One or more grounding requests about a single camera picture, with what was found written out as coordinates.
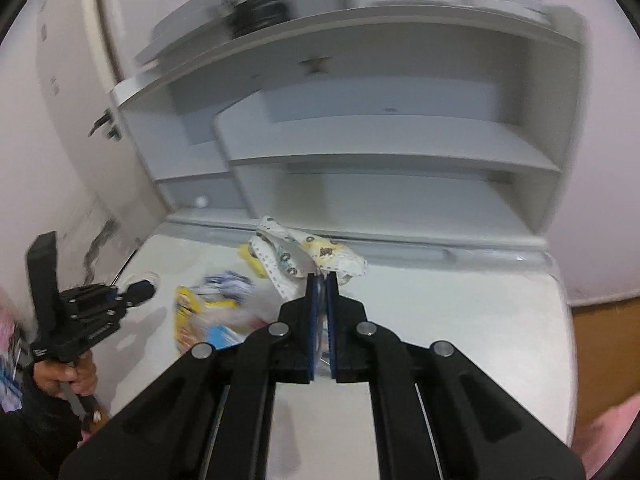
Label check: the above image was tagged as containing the black door handle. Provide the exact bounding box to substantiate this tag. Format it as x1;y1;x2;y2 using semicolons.
88;110;122;142

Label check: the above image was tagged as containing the white desk shelf hutch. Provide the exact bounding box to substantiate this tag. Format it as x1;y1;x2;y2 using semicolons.
112;0;586;252

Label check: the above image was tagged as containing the black sleeved left forearm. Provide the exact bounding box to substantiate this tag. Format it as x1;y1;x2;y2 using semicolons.
1;365;81;479

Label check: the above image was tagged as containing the white yellow patterned wrapper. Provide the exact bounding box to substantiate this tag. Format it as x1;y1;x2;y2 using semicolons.
236;216;368;301

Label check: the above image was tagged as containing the left hand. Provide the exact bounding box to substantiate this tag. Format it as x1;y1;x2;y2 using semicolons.
32;351;98;398

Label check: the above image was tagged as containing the yellow snack wrapper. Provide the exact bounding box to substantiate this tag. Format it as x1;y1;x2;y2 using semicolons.
174;286;243;354

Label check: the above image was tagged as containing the pink bedding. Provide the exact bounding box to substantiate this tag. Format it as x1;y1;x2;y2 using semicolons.
572;394;639;479

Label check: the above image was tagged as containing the clear plastic bag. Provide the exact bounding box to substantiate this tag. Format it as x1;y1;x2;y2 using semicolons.
220;288;282;342

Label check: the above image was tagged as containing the blue white patterned wrapper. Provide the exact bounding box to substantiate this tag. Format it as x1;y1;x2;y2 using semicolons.
191;271;255;308

